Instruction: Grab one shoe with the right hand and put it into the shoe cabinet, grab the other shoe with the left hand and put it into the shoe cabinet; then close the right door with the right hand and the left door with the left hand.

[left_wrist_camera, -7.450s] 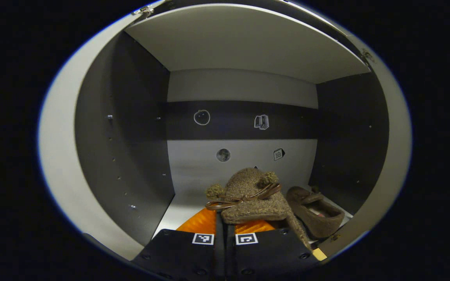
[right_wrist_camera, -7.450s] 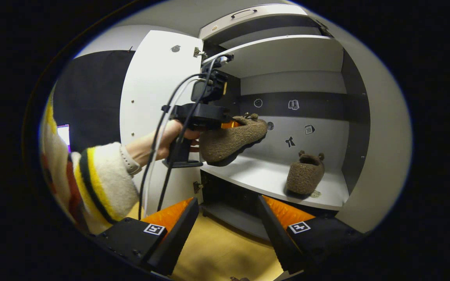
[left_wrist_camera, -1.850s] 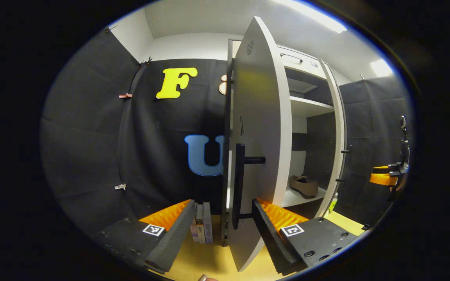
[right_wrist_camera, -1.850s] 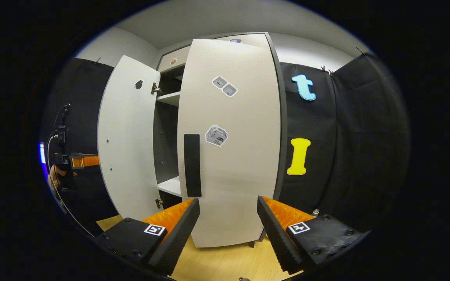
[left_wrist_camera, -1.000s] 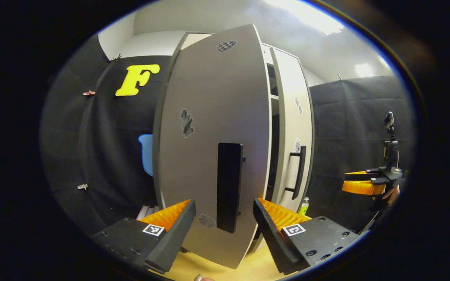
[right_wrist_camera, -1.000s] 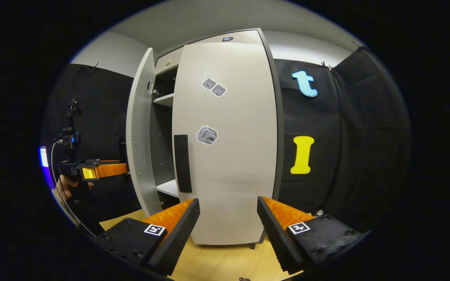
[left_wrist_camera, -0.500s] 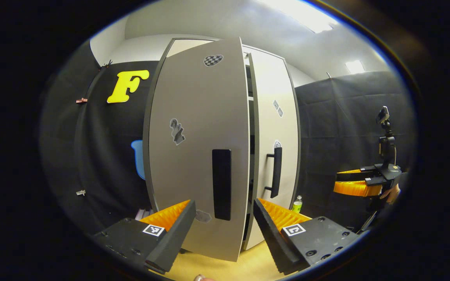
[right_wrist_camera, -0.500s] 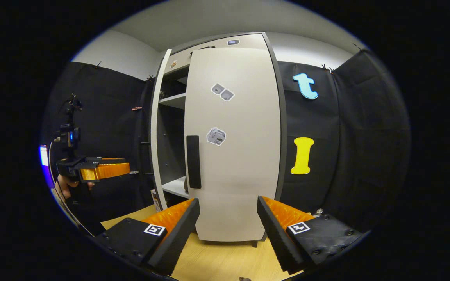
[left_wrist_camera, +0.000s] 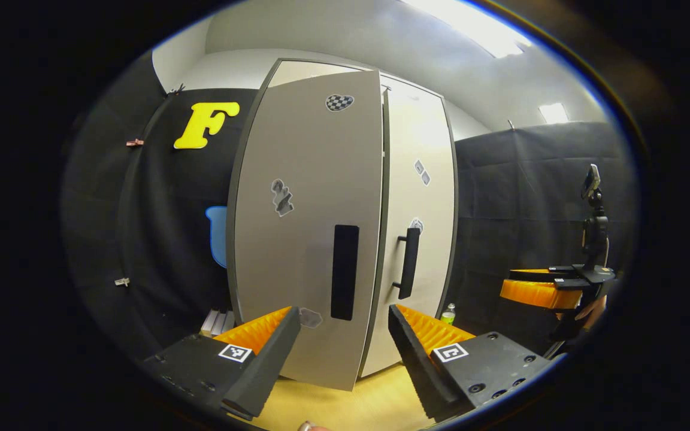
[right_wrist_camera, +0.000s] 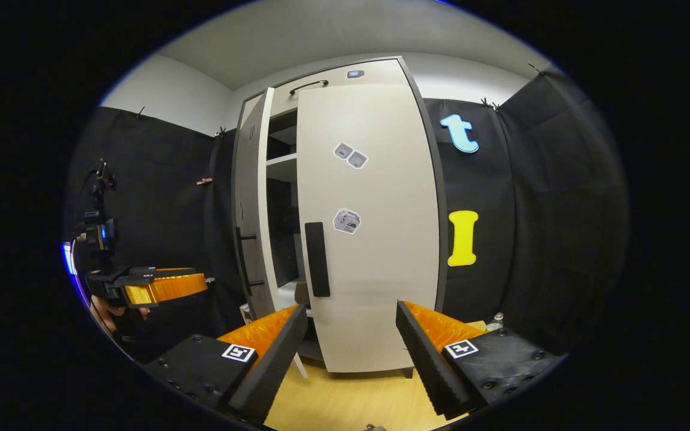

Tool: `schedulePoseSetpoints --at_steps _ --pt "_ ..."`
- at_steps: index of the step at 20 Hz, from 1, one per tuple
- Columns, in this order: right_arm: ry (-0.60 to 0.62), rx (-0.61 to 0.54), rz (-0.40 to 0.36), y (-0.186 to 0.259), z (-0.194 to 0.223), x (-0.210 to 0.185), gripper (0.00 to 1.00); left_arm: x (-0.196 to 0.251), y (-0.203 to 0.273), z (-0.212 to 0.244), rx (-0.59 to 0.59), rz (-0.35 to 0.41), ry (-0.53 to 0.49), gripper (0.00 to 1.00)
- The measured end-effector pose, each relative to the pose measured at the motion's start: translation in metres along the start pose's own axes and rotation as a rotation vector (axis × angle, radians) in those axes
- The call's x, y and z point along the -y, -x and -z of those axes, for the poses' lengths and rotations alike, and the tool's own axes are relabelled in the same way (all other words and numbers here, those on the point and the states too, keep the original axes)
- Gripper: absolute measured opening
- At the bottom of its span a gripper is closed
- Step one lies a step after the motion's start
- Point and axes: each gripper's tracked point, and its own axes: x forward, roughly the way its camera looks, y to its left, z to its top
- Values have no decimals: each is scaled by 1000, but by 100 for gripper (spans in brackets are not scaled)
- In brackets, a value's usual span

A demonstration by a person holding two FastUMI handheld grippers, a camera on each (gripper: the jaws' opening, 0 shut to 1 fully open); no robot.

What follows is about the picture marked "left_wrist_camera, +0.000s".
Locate long ceiling light panel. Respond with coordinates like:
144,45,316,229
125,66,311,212
402,0,531,59

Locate black backdrop cloth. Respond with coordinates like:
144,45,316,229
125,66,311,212
453,120,639,354
60,54,262,366

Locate white shoe cabinet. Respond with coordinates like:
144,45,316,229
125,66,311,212
225,57,459,393

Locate black door handle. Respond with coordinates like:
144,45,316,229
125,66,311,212
393,227,422,300
330,224,361,321

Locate white boards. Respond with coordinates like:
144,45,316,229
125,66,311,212
200,308,235,337

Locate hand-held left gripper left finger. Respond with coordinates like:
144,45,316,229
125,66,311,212
143,306,302,420

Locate small ceiling light panel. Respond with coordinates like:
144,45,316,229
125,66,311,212
538,102,570,125

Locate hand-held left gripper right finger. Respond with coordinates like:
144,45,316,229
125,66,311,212
388,303,555,423

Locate white shoe cabinet door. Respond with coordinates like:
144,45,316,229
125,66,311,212
232,69,385,393
360,75,457,379

